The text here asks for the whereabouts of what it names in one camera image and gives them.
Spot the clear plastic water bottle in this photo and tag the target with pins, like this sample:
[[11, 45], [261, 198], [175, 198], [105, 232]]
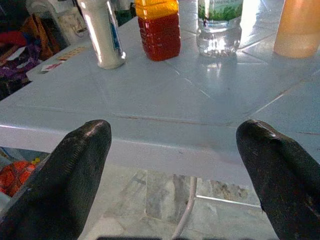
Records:
[[217, 35]]

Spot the red juice bottle yellow label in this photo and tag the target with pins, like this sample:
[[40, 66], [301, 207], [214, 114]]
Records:
[[160, 37]]

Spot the white plastic table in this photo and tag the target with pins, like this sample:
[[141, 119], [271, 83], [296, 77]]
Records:
[[150, 100]]

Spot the orange mesh bag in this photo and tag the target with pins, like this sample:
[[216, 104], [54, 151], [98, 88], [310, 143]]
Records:
[[17, 177]]

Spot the white plastic container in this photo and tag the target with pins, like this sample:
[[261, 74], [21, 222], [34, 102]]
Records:
[[70, 22]]

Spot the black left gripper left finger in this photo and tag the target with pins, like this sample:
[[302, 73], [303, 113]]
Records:
[[62, 187]]

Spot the red white table sticker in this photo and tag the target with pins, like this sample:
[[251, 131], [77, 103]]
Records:
[[51, 67]]

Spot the purple patterned cloth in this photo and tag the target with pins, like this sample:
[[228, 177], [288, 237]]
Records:
[[17, 67]]

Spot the pale orange plastic bottle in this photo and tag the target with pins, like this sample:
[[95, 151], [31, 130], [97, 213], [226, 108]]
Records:
[[297, 30]]

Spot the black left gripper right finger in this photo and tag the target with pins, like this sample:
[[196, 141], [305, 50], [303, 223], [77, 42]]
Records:
[[285, 185]]

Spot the yellow table sticker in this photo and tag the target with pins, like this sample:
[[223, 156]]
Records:
[[71, 53]]

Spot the white bottle with blue label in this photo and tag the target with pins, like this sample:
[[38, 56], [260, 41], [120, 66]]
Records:
[[102, 37]]

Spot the orange brown cloth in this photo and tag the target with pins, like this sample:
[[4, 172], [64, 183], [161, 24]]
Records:
[[42, 37]]

